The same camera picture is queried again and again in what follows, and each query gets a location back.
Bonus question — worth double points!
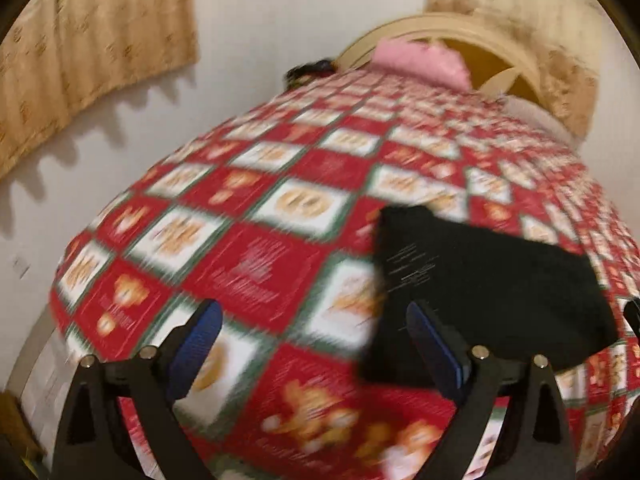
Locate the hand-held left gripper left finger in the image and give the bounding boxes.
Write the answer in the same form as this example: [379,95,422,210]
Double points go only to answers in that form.
[52,299,224,480]

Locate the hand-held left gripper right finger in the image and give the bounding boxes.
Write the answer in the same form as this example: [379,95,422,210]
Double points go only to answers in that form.
[406,299,577,480]

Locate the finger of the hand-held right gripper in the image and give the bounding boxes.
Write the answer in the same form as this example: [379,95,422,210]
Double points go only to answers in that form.
[623,297,640,337]

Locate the black pants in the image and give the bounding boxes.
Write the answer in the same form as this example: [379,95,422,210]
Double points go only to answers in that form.
[357,206,618,391]

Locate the red checkered printed bedspread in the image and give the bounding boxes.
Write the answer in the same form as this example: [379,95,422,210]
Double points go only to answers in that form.
[49,67,640,480]

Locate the white mattress side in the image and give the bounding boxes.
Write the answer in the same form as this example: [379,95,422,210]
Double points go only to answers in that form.
[20,305,76,441]

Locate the brown wooden furniture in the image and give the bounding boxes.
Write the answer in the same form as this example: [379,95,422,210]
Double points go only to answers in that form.
[0,390,47,463]

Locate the striped grey pillow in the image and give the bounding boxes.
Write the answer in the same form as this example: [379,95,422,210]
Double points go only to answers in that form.
[502,97,576,146]

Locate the pink pillow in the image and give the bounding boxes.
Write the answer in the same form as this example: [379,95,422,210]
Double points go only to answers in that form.
[371,37,472,90]

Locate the cream wooden headboard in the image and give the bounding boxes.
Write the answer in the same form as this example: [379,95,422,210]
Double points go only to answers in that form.
[336,14,581,126]

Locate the black object beside bed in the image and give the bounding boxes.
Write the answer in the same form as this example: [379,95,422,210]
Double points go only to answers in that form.
[282,59,335,83]

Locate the beige patterned curtain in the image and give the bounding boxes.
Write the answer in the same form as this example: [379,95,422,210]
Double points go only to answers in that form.
[0,0,200,181]
[424,0,601,138]

